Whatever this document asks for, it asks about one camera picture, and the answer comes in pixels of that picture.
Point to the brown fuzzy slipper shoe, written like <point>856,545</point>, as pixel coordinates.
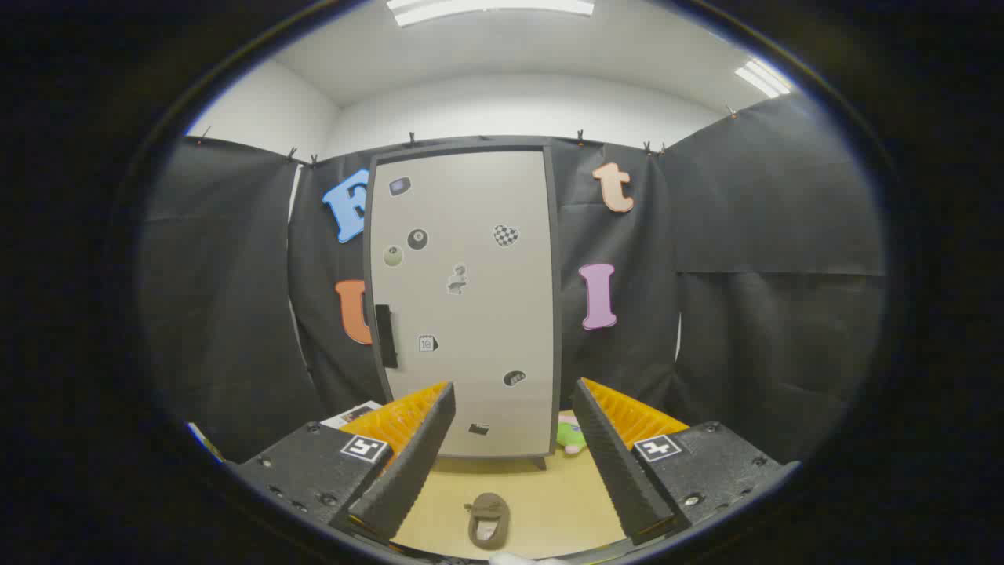
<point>489,522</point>

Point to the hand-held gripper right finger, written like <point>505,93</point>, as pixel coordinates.
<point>620,471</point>

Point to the black backdrop cloth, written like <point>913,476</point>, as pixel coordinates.
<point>745,235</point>

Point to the white printed box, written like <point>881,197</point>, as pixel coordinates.
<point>353,413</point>

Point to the pink green plush toy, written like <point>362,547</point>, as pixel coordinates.
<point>571,438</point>

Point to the long ceiling light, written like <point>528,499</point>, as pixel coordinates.
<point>490,9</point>
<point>762,78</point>

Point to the grey shoe cabinet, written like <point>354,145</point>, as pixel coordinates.
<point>557,314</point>

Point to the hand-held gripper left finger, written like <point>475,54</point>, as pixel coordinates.
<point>416,471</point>

